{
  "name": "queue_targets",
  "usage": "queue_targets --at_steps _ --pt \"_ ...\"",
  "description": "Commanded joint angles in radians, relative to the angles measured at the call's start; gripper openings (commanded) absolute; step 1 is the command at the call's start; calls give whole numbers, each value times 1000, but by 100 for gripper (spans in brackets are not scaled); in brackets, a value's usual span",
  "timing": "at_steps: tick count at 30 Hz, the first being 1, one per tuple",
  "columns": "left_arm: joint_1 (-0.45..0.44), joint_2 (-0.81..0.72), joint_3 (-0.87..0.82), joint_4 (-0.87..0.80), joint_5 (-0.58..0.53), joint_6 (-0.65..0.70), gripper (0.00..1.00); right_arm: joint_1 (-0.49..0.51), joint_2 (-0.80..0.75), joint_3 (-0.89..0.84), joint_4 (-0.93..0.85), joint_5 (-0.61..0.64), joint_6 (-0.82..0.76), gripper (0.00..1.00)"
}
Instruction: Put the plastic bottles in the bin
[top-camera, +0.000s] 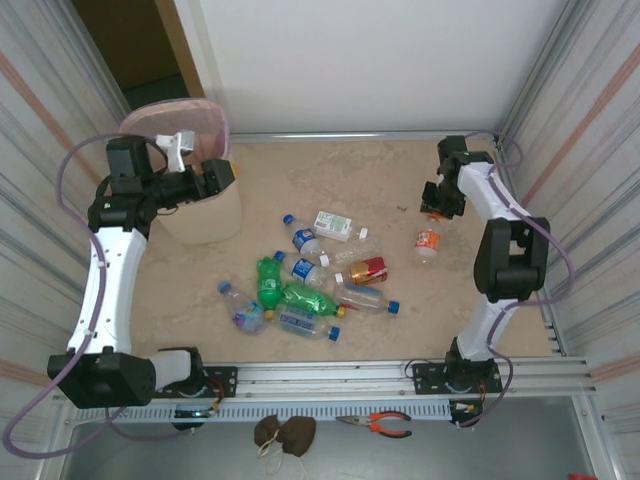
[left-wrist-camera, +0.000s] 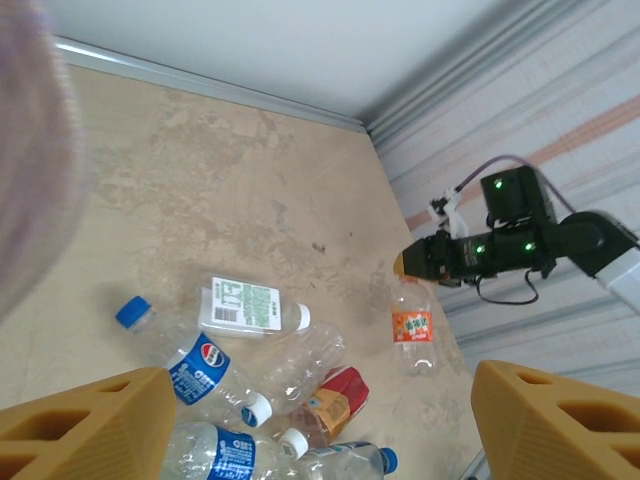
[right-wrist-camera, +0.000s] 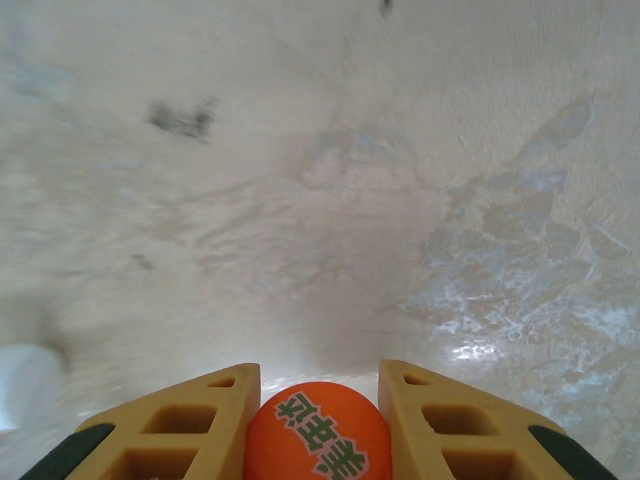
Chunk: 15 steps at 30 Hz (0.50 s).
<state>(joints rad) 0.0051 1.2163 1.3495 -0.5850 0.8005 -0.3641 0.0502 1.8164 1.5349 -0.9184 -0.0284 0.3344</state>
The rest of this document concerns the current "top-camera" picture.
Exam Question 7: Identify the aluminium mounting rail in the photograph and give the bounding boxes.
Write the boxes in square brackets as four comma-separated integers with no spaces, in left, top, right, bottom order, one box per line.
[52,355,599,402]

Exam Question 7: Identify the orange handled pliers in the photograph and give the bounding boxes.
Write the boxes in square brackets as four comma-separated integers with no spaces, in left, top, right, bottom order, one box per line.
[334,410,414,440]

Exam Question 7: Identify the clear Pepsi bottle blue cap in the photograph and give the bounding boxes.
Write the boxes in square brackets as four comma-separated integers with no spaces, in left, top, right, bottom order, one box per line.
[272,249,332,290]
[281,213,329,256]

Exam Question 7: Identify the white green label bottle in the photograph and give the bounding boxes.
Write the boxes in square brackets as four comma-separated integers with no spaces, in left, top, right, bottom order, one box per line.
[313,210,370,244]

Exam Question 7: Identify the white slotted cable duct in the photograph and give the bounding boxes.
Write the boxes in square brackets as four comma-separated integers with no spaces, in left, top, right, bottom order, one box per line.
[69,401,484,425]

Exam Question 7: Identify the beige pouch string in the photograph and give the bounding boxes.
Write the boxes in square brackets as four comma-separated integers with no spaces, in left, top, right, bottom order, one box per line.
[256,432,310,476]

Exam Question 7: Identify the red gold label bottle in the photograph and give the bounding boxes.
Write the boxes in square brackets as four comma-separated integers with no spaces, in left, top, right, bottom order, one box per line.
[334,256,391,287]

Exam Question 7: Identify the brown cloth pouch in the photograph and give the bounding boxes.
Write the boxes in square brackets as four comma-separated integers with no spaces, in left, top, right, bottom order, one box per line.
[253,415,285,450]
[279,414,318,459]

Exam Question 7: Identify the pale blue label bottle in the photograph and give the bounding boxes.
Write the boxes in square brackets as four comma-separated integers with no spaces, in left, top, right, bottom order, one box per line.
[273,304,343,343]

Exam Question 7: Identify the clear bottle white cap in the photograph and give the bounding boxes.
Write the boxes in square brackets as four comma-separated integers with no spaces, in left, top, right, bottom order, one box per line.
[319,238,382,267]

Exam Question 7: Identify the wooden door frame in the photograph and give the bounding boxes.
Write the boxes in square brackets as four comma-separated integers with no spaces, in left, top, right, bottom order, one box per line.
[152,0,207,99]

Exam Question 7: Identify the purple label bottle blue cap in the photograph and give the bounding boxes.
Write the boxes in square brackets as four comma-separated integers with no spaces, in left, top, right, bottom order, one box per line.
[216,280,267,336]

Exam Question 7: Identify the orange label bottle orange cap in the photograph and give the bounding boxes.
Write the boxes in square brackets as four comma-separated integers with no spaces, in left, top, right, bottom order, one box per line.
[412,212,443,270]

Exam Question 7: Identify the green soda bottle yellow cap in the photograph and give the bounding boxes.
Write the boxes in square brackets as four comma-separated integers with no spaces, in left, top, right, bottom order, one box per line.
[255,254,282,322]
[280,281,348,320]

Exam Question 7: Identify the beige slotted plastic bin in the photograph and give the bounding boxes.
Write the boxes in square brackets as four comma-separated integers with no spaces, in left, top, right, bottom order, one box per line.
[118,98,245,246]

